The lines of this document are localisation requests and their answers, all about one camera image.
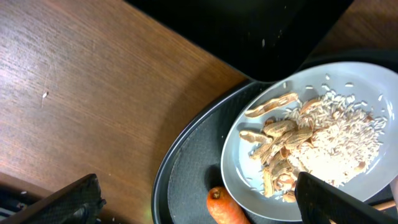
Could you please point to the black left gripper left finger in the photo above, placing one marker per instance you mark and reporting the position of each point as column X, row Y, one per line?
column 79, row 202

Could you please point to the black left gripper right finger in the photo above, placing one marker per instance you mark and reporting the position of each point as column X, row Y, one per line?
column 319, row 202

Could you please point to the rice and peanut shells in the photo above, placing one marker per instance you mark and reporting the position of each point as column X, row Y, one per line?
column 330, row 136

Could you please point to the grey plate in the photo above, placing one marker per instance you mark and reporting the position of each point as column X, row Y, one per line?
column 374, row 89

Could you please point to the wooden chopstick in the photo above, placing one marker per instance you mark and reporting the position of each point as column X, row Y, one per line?
column 384, row 206

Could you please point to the orange carrot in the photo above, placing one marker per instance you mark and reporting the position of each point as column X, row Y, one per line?
column 223, row 208

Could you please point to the round black tray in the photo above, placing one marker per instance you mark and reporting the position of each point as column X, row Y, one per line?
column 191, row 167

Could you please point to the black rectangular tray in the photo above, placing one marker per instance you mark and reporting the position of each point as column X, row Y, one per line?
column 267, row 40

